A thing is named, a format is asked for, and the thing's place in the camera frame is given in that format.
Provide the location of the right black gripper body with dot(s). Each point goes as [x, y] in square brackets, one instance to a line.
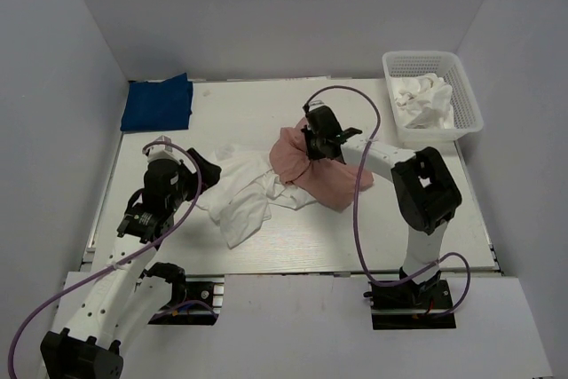
[313, 144]

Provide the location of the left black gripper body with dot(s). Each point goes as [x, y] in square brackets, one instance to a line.
[187, 187]

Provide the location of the white printed t-shirt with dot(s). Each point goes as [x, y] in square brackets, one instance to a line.
[241, 200]

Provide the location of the pink t-shirt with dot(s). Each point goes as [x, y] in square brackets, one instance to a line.
[329, 182]

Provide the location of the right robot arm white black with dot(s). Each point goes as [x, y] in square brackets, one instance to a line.
[426, 192]

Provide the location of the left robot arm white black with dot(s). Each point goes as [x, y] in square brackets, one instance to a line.
[134, 287]

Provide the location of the folded blue t-shirt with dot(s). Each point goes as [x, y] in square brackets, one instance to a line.
[158, 106]

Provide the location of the white plastic mesh basket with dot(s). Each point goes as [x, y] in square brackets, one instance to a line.
[467, 116]

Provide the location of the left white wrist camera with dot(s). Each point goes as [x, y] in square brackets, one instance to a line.
[161, 149]

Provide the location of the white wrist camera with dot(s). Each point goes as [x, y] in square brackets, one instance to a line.
[161, 149]
[314, 103]

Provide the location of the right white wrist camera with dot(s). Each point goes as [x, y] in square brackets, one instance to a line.
[314, 103]

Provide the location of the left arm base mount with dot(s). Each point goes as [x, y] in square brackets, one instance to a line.
[197, 303]

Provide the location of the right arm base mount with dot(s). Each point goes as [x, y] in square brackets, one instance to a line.
[395, 308]

